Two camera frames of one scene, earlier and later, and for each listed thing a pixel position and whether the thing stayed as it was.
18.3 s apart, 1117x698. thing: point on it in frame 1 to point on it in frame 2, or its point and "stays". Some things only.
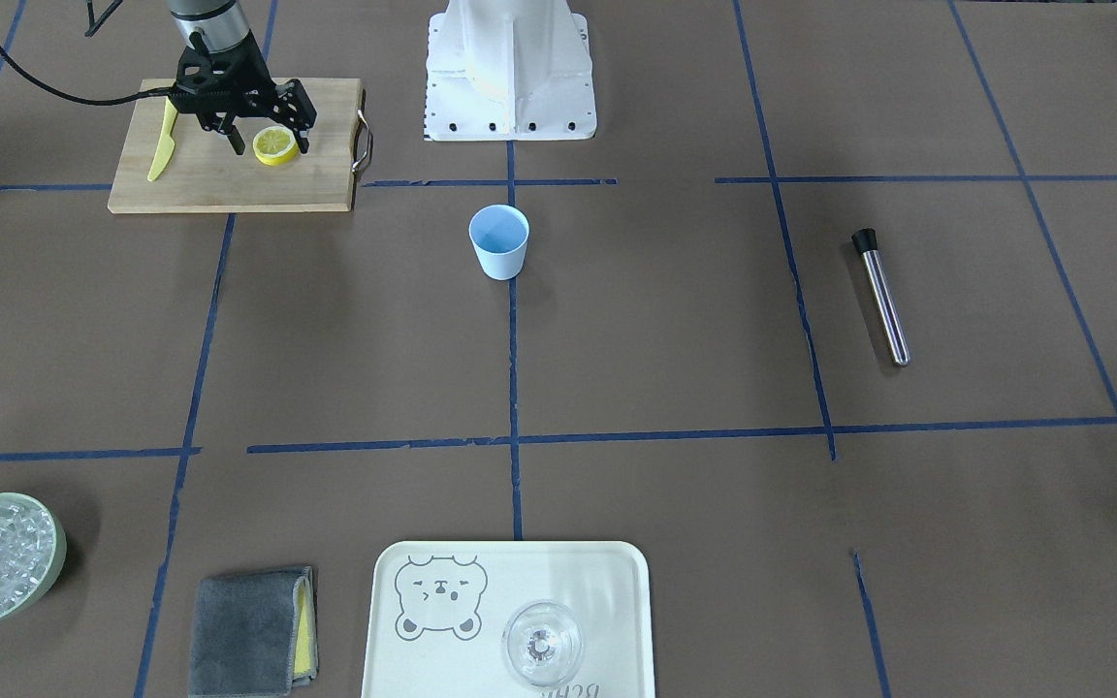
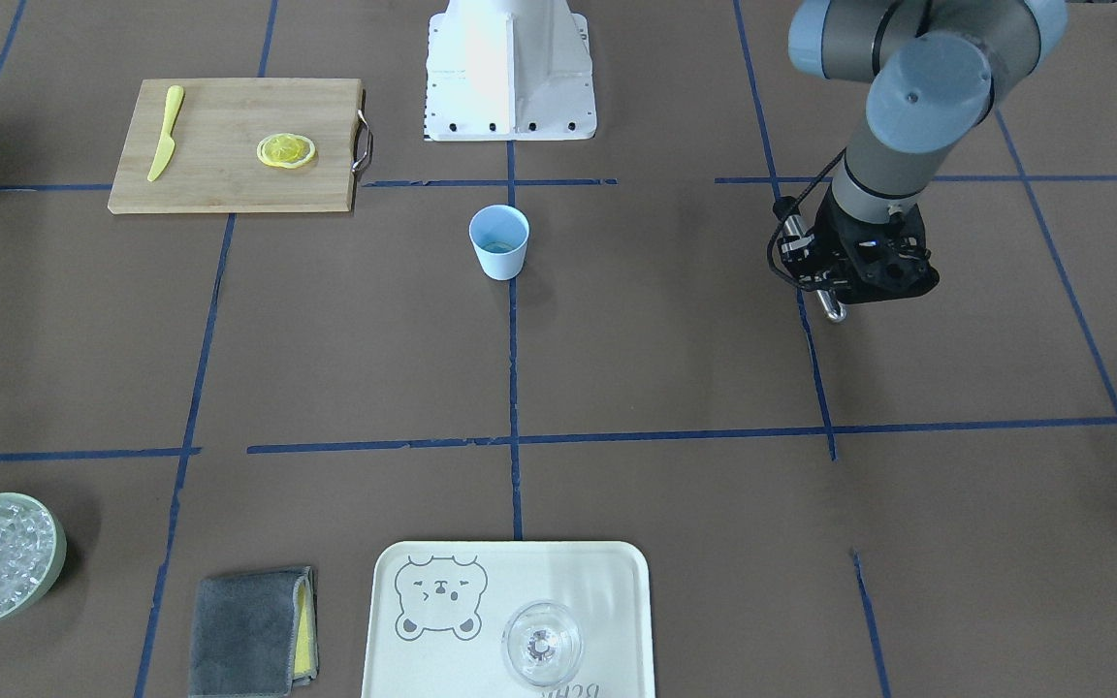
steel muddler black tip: x=865 y=239 to x=786 y=209
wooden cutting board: x=205 y=174 stays
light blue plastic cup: x=499 y=235 stays
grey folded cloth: x=255 y=634 stays
